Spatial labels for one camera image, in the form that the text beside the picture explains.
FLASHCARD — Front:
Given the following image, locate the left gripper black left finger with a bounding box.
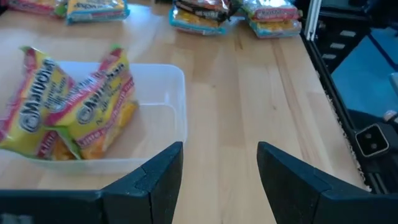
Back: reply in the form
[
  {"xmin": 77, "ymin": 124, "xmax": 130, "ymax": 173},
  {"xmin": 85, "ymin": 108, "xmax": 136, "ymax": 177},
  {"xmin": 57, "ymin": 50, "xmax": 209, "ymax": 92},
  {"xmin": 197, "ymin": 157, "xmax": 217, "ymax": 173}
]
[{"xmin": 0, "ymin": 141, "xmax": 184, "ymax": 224}]

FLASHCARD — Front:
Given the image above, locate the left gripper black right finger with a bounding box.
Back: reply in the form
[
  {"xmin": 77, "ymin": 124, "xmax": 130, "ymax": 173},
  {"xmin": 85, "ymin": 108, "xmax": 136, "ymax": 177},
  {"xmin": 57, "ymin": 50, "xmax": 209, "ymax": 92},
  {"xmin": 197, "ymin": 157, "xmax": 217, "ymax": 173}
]
[{"xmin": 257, "ymin": 141, "xmax": 398, "ymax": 224}]

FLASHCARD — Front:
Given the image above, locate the lime chili shrimp ramen pack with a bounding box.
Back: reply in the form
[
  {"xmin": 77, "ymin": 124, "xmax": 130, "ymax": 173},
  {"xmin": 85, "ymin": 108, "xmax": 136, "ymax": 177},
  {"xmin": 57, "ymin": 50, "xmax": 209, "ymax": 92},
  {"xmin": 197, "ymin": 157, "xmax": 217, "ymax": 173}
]
[
  {"xmin": 0, "ymin": 45, "xmax": 77, "ymax": 160},
  {"xmin": 7, "ymin": 0, "xmax": 68, "ymax": 18},
  {"xmin": 242, "ymin": 0, "xmax": 303, "ymax": 22},
  {"xmin": 43, "ymin": 44, "xmax": 140, "ymax": 161}
]

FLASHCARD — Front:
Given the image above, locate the clear plastic container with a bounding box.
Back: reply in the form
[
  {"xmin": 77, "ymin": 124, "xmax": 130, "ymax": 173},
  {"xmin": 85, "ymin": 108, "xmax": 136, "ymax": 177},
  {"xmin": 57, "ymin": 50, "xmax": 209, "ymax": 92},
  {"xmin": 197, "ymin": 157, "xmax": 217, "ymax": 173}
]
[{"xmin": 0, "ymin": 60, "xmax": 188, "ymax": 175}]

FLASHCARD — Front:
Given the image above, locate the yellow blue-edged ramen pack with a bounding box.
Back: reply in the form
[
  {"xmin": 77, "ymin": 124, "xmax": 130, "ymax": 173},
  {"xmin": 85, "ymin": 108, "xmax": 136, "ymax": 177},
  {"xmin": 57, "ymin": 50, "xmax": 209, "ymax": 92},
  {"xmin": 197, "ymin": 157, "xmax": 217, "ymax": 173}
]
[
  {"xmin": 248, "ymin": 18, "xmax": 303, "ymax": 39},
  {"xmin": 168, "ymin": 6, "xmax": 228, "ymax": 36},
  {"xmin": 65, "ymin": 0, "xmax": 131, "ymax": 26}
]

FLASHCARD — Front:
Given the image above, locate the black fire noodle pack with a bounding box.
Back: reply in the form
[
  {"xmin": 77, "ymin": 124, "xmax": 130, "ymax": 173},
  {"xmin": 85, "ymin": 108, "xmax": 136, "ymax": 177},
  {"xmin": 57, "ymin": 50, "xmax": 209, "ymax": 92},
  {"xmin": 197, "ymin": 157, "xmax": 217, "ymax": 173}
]
[{"xmin": 172, "ymin": 0, "xmax": 243, "ymax": 23}]

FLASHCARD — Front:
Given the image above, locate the black camera box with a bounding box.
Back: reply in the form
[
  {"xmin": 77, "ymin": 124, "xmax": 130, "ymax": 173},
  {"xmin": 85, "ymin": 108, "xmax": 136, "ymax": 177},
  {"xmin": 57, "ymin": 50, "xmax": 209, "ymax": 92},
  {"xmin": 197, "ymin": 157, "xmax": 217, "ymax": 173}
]
[{"xmin": 354, "ymin": 123, "xmax": 391, "ymax": 159}]

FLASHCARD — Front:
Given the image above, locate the black metal table frame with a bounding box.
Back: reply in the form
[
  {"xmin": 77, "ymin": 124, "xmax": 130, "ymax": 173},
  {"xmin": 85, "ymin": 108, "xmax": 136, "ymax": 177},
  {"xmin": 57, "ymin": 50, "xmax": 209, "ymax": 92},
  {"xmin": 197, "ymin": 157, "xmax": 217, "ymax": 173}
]
[{"xmin": 300, "ymin": 0, "xmax": 398, "ymax": 195}]

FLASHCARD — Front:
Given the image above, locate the silver metal bracket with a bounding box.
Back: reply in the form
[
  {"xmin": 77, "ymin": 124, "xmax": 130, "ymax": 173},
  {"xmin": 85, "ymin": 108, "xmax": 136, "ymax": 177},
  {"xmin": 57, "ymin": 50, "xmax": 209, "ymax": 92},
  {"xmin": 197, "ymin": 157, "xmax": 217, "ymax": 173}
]
[{"xmin": 303, "ymin": 0, "xmax": 323, "ymax": 42}]

